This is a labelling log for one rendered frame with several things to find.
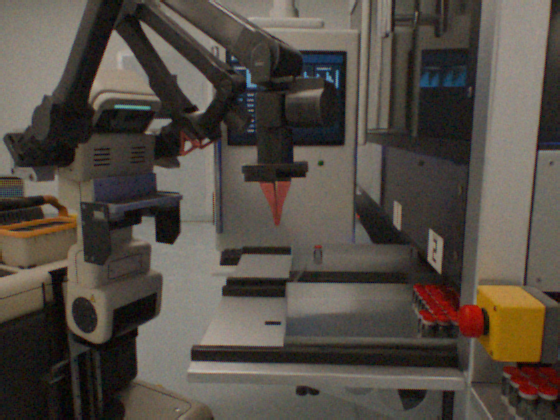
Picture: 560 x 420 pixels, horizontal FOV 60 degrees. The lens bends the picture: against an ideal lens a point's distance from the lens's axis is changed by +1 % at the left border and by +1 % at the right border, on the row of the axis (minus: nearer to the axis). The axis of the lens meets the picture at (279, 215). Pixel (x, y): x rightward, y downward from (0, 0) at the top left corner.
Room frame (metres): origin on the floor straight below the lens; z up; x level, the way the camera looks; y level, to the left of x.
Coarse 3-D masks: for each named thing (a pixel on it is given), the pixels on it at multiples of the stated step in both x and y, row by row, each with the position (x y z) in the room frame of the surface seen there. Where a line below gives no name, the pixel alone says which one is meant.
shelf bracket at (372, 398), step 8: (328, 392) 0.74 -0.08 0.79; (336, 392) 0.74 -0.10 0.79; (344, 392) 0.74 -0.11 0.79; (368, 392) 0.74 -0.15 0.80; (376, 392) 0.74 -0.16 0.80; (432, 392) 0.73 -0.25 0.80; (440, 392) 0.73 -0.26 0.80; (352, 400) 0.74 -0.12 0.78; (360, 400) 0.74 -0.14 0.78; (368, 400) 0.74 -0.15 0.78; (376, 400) 0.74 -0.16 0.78; (424, 400) 0.73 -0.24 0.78; (432, 400) 0.73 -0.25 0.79; (440, 400) 0.72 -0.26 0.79; (368, 408) 0.74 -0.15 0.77; (376, 408) 0.74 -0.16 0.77; (384, 408) 0.74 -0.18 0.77; (392, 408) 0.74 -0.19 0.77; (416, 408) 0.73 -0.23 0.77; (424, 408) 0.73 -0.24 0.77; (432, 408) 0.73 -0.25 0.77; (440, 408) 0.72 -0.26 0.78; (392, 416) 0.74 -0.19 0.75; (400, 416) 0.73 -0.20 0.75; (408, 416) 0.73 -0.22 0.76; (416, 416) 0.73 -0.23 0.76; (424, 416) 0.73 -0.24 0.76; (432, 416) 0.73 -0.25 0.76; (440, 416) 0.72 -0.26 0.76
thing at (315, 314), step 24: (288, 288) 0.95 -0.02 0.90; (312, 288) 0.95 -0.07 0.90; (336, 288) 0.95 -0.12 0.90; (360, 288) 0.94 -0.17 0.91; (384, 288) 0.94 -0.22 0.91; (408, 288) 0.94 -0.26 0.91; (288, 312) 0.87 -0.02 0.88; (312, 312) 0.87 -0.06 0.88; (336, 312) 0.87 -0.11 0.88; (360, 312) 0.87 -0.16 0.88; (384, 312) 0.87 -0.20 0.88; (408, 312) 0.87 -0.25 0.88; (288, 336) 0.69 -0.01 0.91; (312, 336) 0.69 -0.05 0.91; (336, 336) 0.69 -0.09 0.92; (360, 336) 0.77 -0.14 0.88; (384, 336) 0.77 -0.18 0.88; (408, 336) 0.77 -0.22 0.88
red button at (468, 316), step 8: (464, 312) 0.56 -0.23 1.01; (472, 312) 0.55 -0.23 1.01; (480, 312) 0.55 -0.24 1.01; (464, 320) 0.55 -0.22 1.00; (472, 320) 0.55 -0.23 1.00; (480, 320) 0.55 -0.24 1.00; (464, 328) 0.55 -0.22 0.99; (472, 328) 0.54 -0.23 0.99; (480, 328) 0.54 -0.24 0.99; (472, 336) 0.55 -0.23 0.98; (480, 336) 0.55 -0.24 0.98
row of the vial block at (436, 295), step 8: (432, 288) 0.88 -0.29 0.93; (432, 296) 0.85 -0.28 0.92; (440, 296) 0.84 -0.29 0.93; (440, 304) 0.80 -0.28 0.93; (448, 304) 0.80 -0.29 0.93; (448, 312) 0.76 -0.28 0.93; (456, 312) 0.76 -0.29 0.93; (456, 320) 0.73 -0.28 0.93; (456, 328) 0.73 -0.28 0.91; (456, 336) 0.73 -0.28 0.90
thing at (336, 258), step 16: (304, 256) 1.28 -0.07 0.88; (336, 256) 1.28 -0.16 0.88; (352, 256) 1.28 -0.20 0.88; (368, 256) 1.28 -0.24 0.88; (384, 256) 1.28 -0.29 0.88; (400, 256) 1.28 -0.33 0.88; (304, 272) 1.03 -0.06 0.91; (320, 272) 1.03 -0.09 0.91; (336, 272) 1.03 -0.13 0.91; (352, 272) 1.03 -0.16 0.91; (368, 272) 1.03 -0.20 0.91; (384, 272) 1.03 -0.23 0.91; (400, 272) 1.03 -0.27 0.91; (416, 272) 1.13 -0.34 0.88
